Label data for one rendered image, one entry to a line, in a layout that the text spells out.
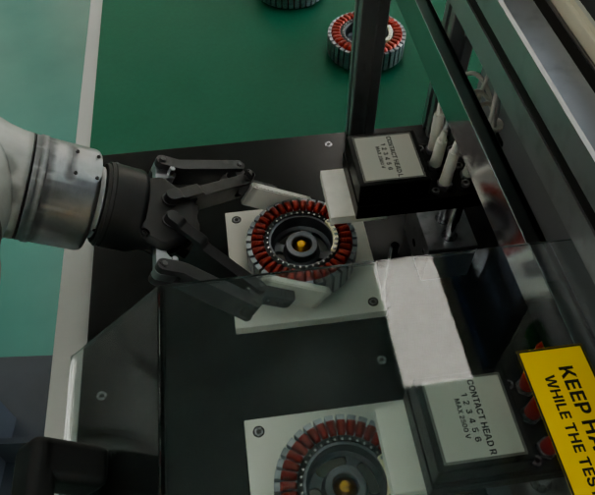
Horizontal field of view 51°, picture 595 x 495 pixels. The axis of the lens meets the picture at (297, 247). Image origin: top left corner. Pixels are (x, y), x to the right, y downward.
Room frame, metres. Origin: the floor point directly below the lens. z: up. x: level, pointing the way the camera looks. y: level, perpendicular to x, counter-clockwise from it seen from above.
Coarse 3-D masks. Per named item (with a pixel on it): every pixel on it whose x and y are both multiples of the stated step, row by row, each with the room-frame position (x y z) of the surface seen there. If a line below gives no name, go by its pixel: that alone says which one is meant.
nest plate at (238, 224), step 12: (324, 204) 0.46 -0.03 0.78; (228, 216) 0.45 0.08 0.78; (240, 216) 0.45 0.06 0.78; (252, 216) 0.45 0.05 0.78; (228, 228) 0.43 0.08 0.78; (240, 228) 0.43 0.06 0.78; (360, 228) 0.43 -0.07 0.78; (228, 240) 0.41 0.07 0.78; (240, 240) 0.41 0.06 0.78; (360, 240) 0.41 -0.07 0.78; (240, 252) 0.40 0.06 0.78; (360, 252) 0.40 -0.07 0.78; (240, 264) 0.38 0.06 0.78
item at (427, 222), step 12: (408, 216) 0.43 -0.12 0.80; (420, 216) 0.41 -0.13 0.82; (432, 216) 0.41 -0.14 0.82; (408, 228) 0.42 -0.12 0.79; (420, 228) 0.40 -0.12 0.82; (432, 228) 0.39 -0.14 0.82; (444, 228) 0.39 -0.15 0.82; (468, 228) 0.39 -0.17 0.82; (408, 240) 0.42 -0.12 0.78; (420, 240) 0.39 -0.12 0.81; (432, 240) 0.38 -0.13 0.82; (444, 240) 0.38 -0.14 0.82; (456, 240) 0.38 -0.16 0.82; (468, 240) 0.38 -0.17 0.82; (420, 252) 0.38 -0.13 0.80; (432, 252) 0.37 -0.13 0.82
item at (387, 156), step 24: (360, 144) 0.41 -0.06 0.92; (384, 144) 0.41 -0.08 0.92; (408, 144) 0.41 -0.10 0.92; (360, 168) 0.38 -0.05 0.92; (384, 168) 0.38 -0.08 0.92; (408, 168) 0.38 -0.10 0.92; (456, 168) 0.40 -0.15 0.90; (336, 192) 0.39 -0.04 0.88; (360, 192) 0.36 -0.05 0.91; (384, 192) 0.36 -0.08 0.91; (408, 192) 0.37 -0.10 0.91; (432, 192) 0.37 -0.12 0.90; (456, 192) 0.38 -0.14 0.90; (336, 216) 0.36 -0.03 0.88; (360, 216) 0.36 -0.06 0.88; (384, 216) 0.37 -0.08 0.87; (456, 216) 0.38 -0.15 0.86
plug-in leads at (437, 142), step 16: (480, 80) 0.43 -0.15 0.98; (480, 96) 0.43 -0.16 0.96; (496, 96) 0.40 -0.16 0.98; (496, 112) 0.42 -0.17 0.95; (432, 128) 0.43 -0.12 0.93; (496, 128) 0.42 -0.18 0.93; (432, 144) 0.42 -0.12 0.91; (432, 160) 0.40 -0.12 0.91; (448, 160) 0.38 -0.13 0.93; (448, 176) 0.38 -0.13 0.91; (464, 176) 0.39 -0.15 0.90
